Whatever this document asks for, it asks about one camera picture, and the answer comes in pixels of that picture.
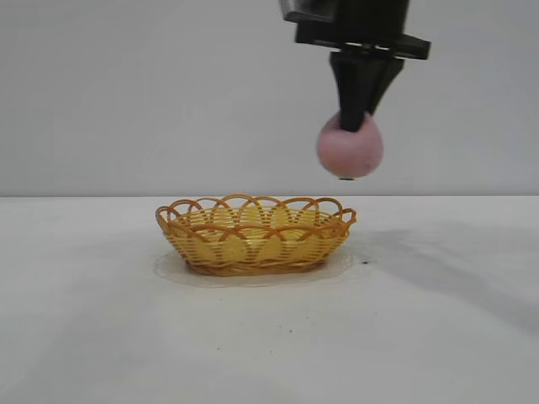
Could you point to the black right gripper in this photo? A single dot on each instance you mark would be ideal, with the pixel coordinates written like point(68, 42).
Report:
point(370, 25)

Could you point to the pink round bun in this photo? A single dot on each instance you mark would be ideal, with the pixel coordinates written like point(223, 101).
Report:
point(349, 151)

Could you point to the yellow woven wicker basket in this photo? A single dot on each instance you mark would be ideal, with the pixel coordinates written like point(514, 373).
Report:
point(252, 248)

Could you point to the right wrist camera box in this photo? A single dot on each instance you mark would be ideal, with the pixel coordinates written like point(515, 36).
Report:
point(307, 9)

